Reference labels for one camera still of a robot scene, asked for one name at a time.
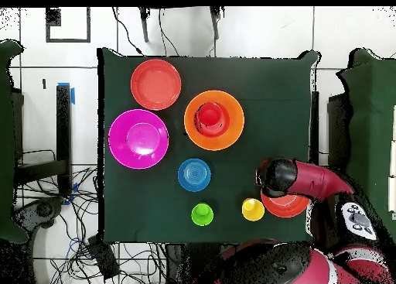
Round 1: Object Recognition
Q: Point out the black square frame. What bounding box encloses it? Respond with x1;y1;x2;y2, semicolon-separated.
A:
45;7;91;44

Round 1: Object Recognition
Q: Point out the black stand leg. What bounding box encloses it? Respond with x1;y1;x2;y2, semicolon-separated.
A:
138;7;150;43
209;6;221;41

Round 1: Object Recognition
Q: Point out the black table base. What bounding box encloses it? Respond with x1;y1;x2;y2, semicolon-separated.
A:
163;242;230;284

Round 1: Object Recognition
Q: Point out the large red bowl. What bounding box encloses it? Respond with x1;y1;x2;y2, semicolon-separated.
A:
130;58;183;111
260;189;312;219

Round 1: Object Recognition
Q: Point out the green cloth covered table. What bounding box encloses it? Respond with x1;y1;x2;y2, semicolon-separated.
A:
336;48;396;235
0;39;30;245

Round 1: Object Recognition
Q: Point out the black power strip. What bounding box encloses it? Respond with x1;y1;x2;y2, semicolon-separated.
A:
87;234;121;281

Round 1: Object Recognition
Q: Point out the yellow cup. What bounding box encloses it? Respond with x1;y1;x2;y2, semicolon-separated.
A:
241;197;266;222

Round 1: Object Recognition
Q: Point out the tangle of black cables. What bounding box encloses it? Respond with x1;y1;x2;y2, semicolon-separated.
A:
15;166;168;284

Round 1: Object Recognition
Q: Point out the black upright bar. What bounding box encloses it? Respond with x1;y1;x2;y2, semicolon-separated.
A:
310;91;319;166

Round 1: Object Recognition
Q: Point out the red cup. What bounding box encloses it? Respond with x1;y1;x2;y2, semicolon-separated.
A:
197;101;223;127

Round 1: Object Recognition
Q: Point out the black cable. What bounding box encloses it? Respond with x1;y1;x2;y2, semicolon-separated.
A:
111;7;145;56

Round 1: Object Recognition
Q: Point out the small red bowl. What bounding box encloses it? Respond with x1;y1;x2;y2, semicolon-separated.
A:
193;103;230;139

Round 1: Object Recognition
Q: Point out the black post with blue tape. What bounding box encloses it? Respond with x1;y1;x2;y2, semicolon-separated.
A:
56;83;76;197

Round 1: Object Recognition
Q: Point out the large orange bowl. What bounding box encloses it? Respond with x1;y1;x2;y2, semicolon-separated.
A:
183;90;245;152

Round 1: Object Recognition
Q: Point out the dark green table cloth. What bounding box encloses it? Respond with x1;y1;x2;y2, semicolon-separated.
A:
97;47;321;245

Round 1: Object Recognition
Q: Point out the black round device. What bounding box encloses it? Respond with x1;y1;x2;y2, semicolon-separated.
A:
13;196;64;232

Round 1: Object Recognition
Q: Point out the large pink bowl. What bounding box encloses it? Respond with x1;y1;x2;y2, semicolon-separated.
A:
108;108;170;170

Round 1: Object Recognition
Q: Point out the blue bowl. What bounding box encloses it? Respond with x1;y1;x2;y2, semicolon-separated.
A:
176;158;212;193

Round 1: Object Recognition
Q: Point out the green cup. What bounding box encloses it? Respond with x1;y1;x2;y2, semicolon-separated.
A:
190;202;215;227

